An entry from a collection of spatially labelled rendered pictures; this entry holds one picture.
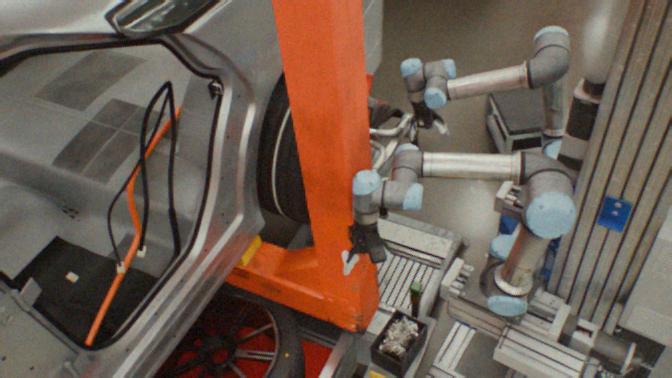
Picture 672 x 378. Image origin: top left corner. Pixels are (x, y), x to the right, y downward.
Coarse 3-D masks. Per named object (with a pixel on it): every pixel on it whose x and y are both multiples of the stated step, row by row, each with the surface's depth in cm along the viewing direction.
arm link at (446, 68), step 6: (450, 60) 223; (426, 66) 225; (432, 66) 224; (438, 66) 223; (444, 66) 222; (450, 66) 222; (426, 72) 225; (432, 72) 222; (438, 72) 220; (444, 72) 221; (450, 72) 222; (426, 78) 226; (450, 78) 224
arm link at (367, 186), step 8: (360, 176) 169; (368, 176) 169; (376, 176) 169; (360, 184) 167; (368, 184) 167; (376, 184) 167; (360, 192) 168; (368, 192) 168; (376, 192) 168; (360, 200) 170; (368, 200) 169; (376, 200) 169; (360, 208) 172; (368, 208) 172; (376, 208) 173
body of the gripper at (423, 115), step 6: (414, 102) 234; (420, 102) 233; (414, 108) 233; (420, 108) 235; (426, 108) 239; (414, 114) 238; (420, 114) 235; (426, 114) 237; (432, 114) 240; (414, 120) 239; (420, 120) 237; (426, 120) 236; (414, 126) 239; (420, 126) 239; (426, 126) 237; (432, 126) 238
